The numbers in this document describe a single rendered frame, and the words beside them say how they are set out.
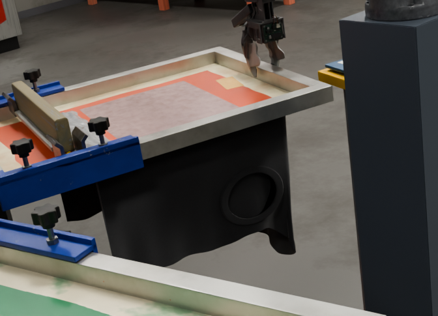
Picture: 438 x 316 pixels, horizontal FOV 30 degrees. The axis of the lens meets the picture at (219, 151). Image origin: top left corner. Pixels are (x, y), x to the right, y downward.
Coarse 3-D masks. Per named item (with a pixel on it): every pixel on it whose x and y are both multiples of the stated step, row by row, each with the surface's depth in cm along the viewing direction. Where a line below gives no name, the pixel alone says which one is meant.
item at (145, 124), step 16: (208, 96) 203; (224, 96) 201; (240, 96) 199; (256, 96) 197; (160, 112) 196; (176, 112) 195; (192, 112) 193; (208, 112) 191; (112, 128) 190; (128, 128) 188; (144, 128) 187; (160, 128) 185; (16, 160) 179; (32, 160) 178
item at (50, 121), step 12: (12, 84) 201; (24, 84) 199; (24, 96) 190; (36, 96) 186; (24, 108) 195; (36, 108) 180; (48, 108) 176; (36, 120) 184; (48, 120) 172; (60, 120) 168; (48, 132) 176; (60, 132) 168; (72, 144) 170
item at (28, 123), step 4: (16, 112) 200; (20, 112) 200; (20, 116) 197; (24, 116) 196; (24, 120) 193; (28, 120) 193; (28, 124) 189; (32, 124) 189; (32, 128) 186; (36, 128) 185; (36, 132) 183; (40, 132) 182; (36, 136) 183; (40, 136) 180; (44, 136) 179; (40, 140) 180; (44, 140) 177; (48, 140) 176; (44, 144) 177; (48, 144) 174; (48, 148) 174; (52, 148) 172
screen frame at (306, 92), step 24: (216, 48) 233; (144, 72) 223; (168, 72) 226; (264, 72) 206; (288, 72) 200; (48, 96) 213; (72, 96) 215; (288, 96) 182; (312, 96) 184; (0, 120) 208; (216, 120) 174; (240, 120) 177; (264, 120) 179; (144, 144) 168; (168, 144) 170; (192, 144) 173; (0, 168) 166
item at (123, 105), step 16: (176, 80) 221; (192, 80) 218; (208, 80) 216; (112, 96) 215; (128, 96) 213; (144, 96) 211; (160, 96) 209; (176, 96) 207; (192, 96) 205; (64, 112) 208; (80, 112) 206; (96, 112) 204; (112, 112) 202; (128, 112) 200; (144, 112) 198; (0, 128) 203; (16, 128) 201
